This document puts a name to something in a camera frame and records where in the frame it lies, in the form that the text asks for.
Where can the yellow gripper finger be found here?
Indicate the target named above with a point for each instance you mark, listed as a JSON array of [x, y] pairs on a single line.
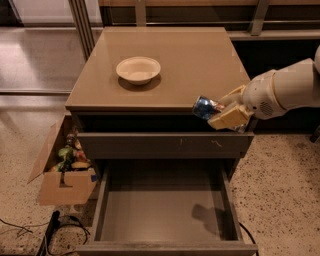
[[232, 116], [234, 96]]

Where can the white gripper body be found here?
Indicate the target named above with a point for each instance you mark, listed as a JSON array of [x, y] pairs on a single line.
[[259, 96]]

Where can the crushed blue redbull can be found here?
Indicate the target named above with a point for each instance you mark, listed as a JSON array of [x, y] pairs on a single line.
[[206, 108]]

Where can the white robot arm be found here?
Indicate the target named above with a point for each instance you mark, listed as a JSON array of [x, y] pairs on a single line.
[[298, 85]]

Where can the grey drawer cabinet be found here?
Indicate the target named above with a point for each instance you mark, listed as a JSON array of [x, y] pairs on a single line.
[[194, 62]]

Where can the open grey middle drawer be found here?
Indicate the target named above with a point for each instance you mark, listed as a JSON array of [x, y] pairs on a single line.
[[166, 208]]

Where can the grey top drawer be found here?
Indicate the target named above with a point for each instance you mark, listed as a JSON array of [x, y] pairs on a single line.
[[151, 145]]

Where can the white paper bowl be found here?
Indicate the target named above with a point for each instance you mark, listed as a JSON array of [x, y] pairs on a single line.
[[138, 70]]

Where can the toy objects in box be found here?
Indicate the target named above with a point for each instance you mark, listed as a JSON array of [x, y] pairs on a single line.
[[71, 156]]

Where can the cardboard box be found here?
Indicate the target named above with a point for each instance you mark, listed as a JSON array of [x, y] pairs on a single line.
[[59, 188]]

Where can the black power strip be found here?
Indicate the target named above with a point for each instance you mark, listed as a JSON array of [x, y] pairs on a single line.
[[51, 228]]

